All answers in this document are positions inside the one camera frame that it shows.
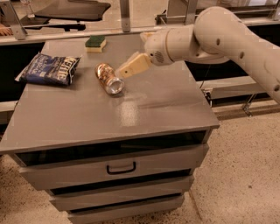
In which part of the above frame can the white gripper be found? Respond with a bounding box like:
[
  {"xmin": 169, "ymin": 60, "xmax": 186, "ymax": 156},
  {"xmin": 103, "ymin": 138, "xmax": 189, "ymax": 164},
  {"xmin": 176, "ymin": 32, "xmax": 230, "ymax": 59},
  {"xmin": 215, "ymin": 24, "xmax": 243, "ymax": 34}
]
[{"xmin": 116, "ymin": 29, "xmax": 174, "ymax": 78}]

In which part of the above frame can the orange soda can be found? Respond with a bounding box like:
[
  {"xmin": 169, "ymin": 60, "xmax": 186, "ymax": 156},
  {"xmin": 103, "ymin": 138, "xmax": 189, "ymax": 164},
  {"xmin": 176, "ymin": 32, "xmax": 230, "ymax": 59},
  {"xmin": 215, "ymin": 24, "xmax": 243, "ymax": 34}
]
[{"xmin": 94, "ymin": 63, "xmax": 124, "ymax": 95}]

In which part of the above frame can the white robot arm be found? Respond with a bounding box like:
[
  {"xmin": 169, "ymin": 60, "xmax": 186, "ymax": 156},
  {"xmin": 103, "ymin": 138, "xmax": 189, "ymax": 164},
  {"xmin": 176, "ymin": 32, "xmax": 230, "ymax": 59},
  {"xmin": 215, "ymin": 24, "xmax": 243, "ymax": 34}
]
[{"xmin": 117, "ymin": 6, "xmax": 280, "ymax": 103}]

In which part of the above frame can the green yellow sponge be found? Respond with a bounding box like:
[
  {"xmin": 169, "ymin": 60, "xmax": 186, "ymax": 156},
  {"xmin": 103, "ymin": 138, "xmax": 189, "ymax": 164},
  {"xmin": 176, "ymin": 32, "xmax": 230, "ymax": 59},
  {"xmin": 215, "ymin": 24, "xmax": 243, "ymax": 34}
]
[{"xmin": 85, "ymin": 36, "xmax": 107, "ymax": 53}]

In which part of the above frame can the black office chair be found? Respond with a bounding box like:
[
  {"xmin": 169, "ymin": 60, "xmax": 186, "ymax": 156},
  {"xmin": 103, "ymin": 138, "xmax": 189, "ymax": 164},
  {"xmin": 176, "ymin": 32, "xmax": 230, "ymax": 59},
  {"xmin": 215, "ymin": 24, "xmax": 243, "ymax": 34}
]
[{"xmin": 20, "ymin": 0, "xmax": 111, "ymax": 30}]

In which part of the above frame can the blue Kettle chip bag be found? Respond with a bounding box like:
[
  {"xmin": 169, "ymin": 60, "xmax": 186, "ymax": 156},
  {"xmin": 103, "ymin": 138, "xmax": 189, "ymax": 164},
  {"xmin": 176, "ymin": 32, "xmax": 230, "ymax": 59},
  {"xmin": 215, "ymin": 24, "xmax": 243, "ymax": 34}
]
[{"xmin": 15, "ymin": 53, "xmax": 81, "ymax": 86}]

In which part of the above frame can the grey drawer cabinet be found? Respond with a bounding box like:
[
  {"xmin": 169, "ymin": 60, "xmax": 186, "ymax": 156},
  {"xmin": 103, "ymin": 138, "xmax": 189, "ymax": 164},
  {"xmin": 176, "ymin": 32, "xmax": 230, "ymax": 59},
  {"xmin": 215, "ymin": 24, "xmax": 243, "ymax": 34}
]
[{"xmin": 1, "ymin": 35, "xmax": 219, "ymax": 214}]

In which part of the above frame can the middle grey drawer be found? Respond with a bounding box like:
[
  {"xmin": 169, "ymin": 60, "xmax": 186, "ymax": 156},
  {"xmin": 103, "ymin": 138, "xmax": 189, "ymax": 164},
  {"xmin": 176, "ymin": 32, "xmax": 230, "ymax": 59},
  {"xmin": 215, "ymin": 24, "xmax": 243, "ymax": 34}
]
[{"xmin": 50, "ymin": 175, "xmax": 194, "ymax": 211}]

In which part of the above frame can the grey drawer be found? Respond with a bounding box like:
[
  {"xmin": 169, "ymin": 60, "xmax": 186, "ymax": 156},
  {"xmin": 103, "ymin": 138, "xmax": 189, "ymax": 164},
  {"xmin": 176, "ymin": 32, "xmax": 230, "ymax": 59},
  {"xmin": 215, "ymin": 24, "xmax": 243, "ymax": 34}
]
[
  {"xmin": 20, "ymin": 143, "xmax": 209, "ymax": 190},
  {"xmin": 50, "ymin": 175, "xmax": 194, "ymax": 211},
  {"xmin": 68, "ymin": 194, "xmax": 185, "ymax": 224}
]

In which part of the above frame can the bottom grey drawer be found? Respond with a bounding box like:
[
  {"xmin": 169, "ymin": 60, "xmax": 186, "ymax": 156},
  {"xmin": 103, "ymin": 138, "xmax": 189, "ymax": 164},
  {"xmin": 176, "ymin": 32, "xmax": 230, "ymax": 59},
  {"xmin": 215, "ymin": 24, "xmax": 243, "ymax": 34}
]
[{"xmin": 68, "ymin": 194, "xmax": 185, "ymax": 224}]

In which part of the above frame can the top grey drawer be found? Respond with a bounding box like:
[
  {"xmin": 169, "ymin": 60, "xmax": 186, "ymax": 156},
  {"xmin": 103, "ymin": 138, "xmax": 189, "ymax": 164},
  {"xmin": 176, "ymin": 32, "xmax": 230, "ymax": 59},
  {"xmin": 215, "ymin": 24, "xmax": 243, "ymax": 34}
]
[{"xmin": 20, "ymin": 143, "xmax": 209, "ymax": 190}]

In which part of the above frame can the black hanging cable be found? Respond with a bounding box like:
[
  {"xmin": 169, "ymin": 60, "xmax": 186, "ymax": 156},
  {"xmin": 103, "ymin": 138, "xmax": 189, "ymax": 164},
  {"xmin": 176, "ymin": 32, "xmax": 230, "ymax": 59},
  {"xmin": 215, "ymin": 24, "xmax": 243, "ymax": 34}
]
[{"xmin": 199, "ymin": 64, "xmax": 212, "ymax": 89}]

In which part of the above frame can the grey metal railing frame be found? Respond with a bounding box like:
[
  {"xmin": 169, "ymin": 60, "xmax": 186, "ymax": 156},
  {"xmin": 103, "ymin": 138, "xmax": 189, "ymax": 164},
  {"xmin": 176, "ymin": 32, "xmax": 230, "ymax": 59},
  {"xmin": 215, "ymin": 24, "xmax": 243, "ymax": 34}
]
[{"xmin": 0, "ymin": 0, "xmax": 279, "ymax": 46}]

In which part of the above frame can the black drawer handle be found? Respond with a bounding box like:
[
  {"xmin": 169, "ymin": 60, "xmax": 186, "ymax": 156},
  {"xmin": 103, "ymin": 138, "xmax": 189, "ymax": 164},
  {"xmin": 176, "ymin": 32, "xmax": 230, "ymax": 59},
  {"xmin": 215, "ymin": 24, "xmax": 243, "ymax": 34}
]
[{"xmin": 106, "ymin": 162, "xmax": 137, "ymax": 175}]

